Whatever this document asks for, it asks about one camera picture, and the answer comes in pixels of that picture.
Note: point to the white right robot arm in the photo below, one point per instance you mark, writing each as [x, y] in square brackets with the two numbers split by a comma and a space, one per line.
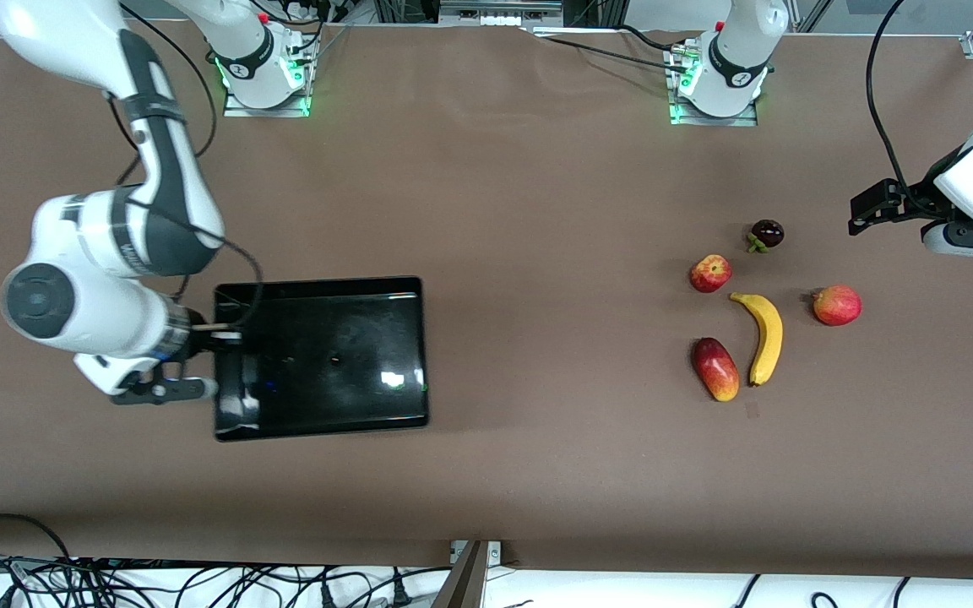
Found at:
[157, 169]

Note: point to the yellow banana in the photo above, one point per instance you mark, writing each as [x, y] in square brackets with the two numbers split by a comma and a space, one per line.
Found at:
[767, 338]

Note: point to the red yellow mango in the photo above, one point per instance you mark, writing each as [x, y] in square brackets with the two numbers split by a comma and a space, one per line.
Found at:
[716, 370]

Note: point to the grey power strip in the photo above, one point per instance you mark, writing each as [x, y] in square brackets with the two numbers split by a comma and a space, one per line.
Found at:
[499, 12]

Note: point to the round red yellow peach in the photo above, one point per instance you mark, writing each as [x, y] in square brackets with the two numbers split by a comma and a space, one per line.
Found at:
[837, 306]

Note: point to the small red apple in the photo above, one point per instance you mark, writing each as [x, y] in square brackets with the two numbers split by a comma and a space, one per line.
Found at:
[710, 274]

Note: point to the dark purple mangosteen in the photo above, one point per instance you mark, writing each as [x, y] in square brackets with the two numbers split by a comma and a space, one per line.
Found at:
[767, 233]

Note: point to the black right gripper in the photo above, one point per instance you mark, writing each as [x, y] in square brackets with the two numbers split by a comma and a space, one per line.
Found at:
[197, 332]

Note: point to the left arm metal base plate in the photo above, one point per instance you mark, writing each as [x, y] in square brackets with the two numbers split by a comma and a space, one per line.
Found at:
[744, 120]

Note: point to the metal camera pole bracket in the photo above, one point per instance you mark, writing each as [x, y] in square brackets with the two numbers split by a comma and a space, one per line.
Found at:
[465, 578]

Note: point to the black rectangular plastic tray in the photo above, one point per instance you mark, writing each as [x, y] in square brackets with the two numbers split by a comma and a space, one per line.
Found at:
[326, 363]

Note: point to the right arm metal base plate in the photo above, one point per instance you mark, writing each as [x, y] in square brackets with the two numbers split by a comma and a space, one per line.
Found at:
[237, 108]

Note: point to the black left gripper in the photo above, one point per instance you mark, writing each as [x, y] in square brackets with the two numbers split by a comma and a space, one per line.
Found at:
[911, 205]

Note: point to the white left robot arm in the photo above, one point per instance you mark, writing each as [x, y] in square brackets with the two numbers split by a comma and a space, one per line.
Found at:
[736, 76]

